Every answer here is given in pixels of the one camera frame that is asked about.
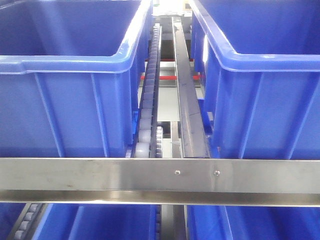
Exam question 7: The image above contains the blue lower bin left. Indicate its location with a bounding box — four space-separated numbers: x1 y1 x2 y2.
0 202 161 240

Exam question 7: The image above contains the blue bin centre left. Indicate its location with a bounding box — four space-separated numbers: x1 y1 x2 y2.
0 0 152 157

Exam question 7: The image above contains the white roller conveyor track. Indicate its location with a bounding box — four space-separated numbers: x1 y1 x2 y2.
125 23 163 158

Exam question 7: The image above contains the blue lower bin right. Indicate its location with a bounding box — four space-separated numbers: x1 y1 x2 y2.
187 205 320 240

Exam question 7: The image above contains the steel guide rail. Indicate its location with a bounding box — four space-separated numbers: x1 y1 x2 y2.
171 16 210 158

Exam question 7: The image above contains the stainless steel shelf rack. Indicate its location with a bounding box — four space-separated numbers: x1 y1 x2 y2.
0 158 320 207

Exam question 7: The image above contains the blue bin centre right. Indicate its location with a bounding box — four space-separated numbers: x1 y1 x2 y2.
190 0 320 160

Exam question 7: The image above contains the blue bin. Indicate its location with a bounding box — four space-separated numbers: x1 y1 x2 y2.
0 202 161 240
187 205 320 240
0 0 152 157
190 0 320 160

